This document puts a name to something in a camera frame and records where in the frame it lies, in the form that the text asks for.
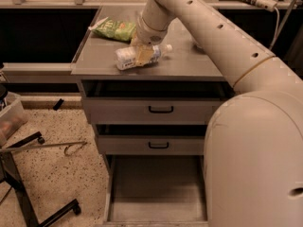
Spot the black top drawer handle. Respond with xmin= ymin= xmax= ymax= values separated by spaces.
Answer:
xmin=148 ymin=106 xmax=174 ymax=114

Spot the black drawer handle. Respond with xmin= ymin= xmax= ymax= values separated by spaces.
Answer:
xmin=148 ymin=142 xmax=169 ymax=149
xmin=148 ymin=106 xmax=174 ymax=114

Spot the black middle drawer handle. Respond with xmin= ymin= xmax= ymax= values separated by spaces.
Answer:
xmin=148 ymin=142 xmax=169 ymax=149

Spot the middle grey drawer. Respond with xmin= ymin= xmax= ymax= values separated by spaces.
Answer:
xmin=96 ymin=125 xmax=206 ymax=155

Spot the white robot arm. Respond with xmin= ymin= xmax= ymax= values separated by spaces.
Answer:
xmin=137 ymin=0 xmax=303 ymax=227

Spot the metal hook rod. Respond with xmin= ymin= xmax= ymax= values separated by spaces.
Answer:
xmin=0 ymin=141 xmax=87 ymax=154

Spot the clear plastic storage bin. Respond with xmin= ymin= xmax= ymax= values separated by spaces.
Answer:
xmin=0 ymin=92 xmax=27 ymax=146

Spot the clear plastic bottle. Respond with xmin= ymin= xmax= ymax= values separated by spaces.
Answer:
xmin=116 ymin=44 xmax=173 ymax=70

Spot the black rolling stand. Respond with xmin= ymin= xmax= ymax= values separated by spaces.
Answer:
xmin=0 ymin=131 xmax=81 ymax=227

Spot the top grey drawer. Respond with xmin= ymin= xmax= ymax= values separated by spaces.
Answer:
xmin=81 ymin=79 xmax=235 ymax=125

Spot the green chip bag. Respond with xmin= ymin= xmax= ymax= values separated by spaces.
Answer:
xmin=89 ymin=17 xmax=135 ymax=42

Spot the white power cable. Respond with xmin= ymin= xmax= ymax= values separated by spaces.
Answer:
xmin=268 ymin=7 xmax=282 ymax=51

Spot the grey drawer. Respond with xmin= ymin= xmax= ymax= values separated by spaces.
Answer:
xmin=96 ymin=125 xmax=206 ymax=155
xmin=81 ymin=79 xmax=235 ymax=125
xmin=102 ymin=155 xmax=208 ymax=227

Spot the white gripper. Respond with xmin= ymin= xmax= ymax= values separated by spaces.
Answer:
xmin=130 ymin=16 xmax=168 ymax=66

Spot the white ceramic bowl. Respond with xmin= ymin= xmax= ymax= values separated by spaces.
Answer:
xmin=192 ymin=38 xmax=203 ymax=50

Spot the small black floor object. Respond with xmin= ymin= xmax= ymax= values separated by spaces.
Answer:
xmin=53 ymin=98 xmax=64 ymax=111

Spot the bottom grey drawer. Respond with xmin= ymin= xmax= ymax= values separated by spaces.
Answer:
xmin=102 ymin=155 xmax=208 ymax=227

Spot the grey drawer cabinet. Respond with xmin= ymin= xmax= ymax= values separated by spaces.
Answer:
xmin=71 ymin=5 xmax=236 ymax=227

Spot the dark cabinet at right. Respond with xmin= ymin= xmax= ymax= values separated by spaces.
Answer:
xmin=285 ymin=26 xmax=303 ymax=71

